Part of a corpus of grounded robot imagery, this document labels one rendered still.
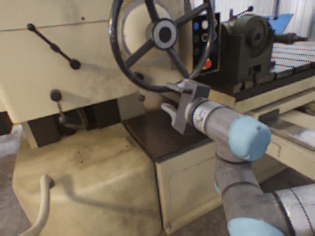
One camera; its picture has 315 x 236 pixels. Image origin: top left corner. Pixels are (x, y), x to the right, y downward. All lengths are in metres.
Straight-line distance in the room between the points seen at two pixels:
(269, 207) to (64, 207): 1.01
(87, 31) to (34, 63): 0.21
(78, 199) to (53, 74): 0.64
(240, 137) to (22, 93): 0.73
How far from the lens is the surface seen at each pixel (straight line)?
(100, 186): 1.18
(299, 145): 1.25
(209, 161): 1.48
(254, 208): 0.39
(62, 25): 0.85
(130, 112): 1.71
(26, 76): 0.86
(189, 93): 0.51
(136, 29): 0.78
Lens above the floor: 1.35
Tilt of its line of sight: 26 degrees down
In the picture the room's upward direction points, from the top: 6 degrees counter-clockwise
